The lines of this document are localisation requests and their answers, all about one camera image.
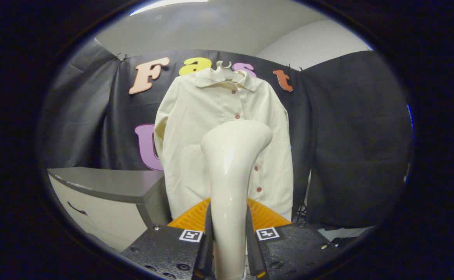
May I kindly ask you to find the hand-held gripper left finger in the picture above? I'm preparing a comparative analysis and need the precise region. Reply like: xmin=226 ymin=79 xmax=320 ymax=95
xmin=120 ymin=198 xmax=214 ymax=280

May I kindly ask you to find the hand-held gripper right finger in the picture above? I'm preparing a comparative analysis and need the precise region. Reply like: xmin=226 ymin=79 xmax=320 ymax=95
xmin=245 ymin=198 xmax=340 ymax=280

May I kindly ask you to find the white garment steamer head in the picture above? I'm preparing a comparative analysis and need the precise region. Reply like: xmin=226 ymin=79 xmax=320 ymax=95
xmin=200 ymin=119 xmax=273 ymax=280

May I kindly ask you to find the cream button shirt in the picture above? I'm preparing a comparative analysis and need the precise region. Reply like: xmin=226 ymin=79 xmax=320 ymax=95
xmin=154 ymin=67 xmax=294 ymax=221

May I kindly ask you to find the white clothes hanger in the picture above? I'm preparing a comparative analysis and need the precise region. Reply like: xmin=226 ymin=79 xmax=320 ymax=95
xmin=215 ymin=61 xmax=247 ymax=83

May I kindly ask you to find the thin grey metal pole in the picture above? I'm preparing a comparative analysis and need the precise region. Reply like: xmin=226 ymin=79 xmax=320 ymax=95
xmin=304 ymin=170 xmax=313 ymax=210

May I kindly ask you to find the black box with white sheet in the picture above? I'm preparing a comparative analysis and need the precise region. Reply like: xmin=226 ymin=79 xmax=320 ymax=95
xmin=320 ymin=227 xmax=367 ymax=247

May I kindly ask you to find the grey drawer cabinet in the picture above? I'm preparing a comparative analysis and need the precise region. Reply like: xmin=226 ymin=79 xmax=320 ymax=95
xmin=47 ymin=167 xmax=172 ymax=252

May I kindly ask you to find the black backdrop cloth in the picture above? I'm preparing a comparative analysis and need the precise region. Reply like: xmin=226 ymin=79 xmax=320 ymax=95
xmin=38 ymin=38 xmax=413 ymax=230

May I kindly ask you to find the ceiling light panel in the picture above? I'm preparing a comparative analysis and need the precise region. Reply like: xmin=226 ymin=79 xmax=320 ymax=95
xmin=130 ymin=0 xmax=210 ymax=16

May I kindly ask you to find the long black drawer handle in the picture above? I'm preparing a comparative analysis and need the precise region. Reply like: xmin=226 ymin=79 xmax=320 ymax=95
xmin=67 ymin=201 xmax=88 ymax=216

